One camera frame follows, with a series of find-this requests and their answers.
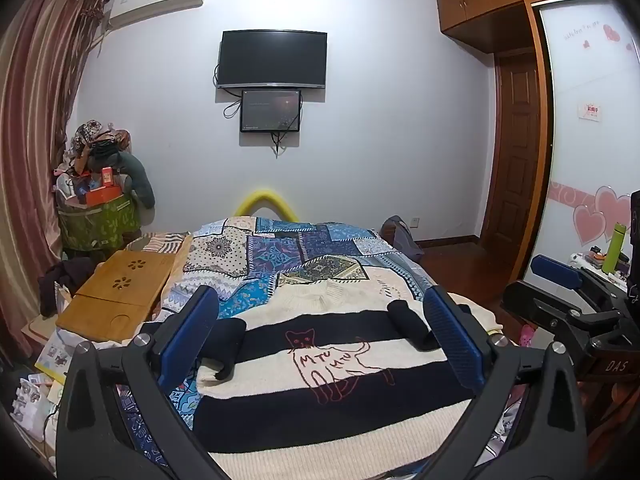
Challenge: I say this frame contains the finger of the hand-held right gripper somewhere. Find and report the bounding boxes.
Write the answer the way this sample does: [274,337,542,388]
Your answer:
[530,254,630,302]
[501,282,626,343]

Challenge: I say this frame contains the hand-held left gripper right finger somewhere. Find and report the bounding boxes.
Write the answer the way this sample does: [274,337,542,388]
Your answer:
[424,285,588,480]

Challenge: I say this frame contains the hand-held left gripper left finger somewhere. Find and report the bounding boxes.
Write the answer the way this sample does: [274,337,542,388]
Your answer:
[55,285,236,480]

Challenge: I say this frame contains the cream navy striped cat sweater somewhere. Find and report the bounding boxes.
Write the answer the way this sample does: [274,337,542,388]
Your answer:
[192,280,481,480]

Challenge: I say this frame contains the dark clothes heap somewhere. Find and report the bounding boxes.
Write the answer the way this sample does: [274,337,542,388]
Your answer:
[39,259,108,318]

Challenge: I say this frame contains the pile of patterned clothes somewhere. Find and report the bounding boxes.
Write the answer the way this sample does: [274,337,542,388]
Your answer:
[62,120,133,176]

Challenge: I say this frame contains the cream yellow blanket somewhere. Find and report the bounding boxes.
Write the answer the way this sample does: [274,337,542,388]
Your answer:
[447,291,505,337]

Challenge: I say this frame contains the green bottle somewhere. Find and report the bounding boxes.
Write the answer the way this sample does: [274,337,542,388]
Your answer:
[601,222,627,276]

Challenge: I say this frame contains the wooden folding lap desk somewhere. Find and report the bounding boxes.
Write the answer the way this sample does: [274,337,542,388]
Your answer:
[55,249,177,343]

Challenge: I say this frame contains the beige patterned pillow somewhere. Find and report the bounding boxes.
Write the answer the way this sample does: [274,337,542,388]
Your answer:
[122,231,193,261]

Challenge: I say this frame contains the brown wooden door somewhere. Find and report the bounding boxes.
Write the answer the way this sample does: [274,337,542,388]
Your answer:
[492,52,543,256]

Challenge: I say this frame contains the grey bag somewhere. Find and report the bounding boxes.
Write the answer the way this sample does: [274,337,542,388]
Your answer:
[381,215,425,262]

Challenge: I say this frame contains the blue patchwork bed quilt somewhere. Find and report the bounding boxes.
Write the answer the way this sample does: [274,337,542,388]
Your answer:
[115,215,521,480]

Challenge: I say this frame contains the printed paper booklets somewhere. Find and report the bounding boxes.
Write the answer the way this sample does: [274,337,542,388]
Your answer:
[10,325,88,441]

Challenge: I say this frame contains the white heart-print wardrobe door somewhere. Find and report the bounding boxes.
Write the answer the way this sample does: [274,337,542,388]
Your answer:
[520,0,640,281]

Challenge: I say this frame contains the green patterned laundry bag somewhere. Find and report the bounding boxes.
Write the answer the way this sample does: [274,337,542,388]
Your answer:
[56,192,141,263]

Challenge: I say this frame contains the yellow foam tube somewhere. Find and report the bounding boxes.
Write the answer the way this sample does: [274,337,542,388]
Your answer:
[234,187,298,222]

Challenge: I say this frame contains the red cardboard box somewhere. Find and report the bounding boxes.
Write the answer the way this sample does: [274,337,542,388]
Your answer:
[82,166,123,207]

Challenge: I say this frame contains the striped pink brown curtain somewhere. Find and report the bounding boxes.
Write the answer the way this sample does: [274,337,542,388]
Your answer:
[0,0,108,356]

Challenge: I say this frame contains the wooden overhead cabinet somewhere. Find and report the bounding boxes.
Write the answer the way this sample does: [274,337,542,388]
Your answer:
[435,0,608,53]

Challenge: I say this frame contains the small black wall monitor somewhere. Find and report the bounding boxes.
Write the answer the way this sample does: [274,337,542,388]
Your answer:
[239,89,303,134]

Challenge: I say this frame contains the wall-mounted black television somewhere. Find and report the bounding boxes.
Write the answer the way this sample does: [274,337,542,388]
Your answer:
[216,30,328,90]

